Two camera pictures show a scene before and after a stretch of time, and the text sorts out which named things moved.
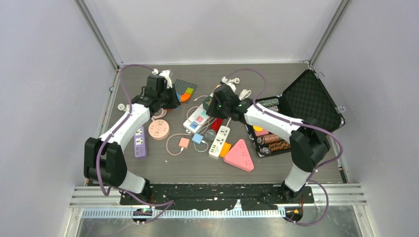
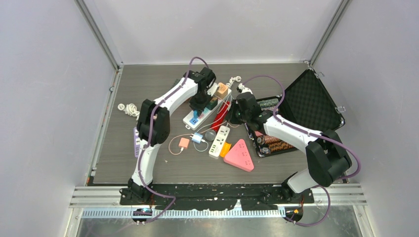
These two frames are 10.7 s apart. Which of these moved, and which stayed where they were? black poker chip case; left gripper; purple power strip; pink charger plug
Moved: left gripper
Stayed: purple power strip; pink charger plug; black poker chip case
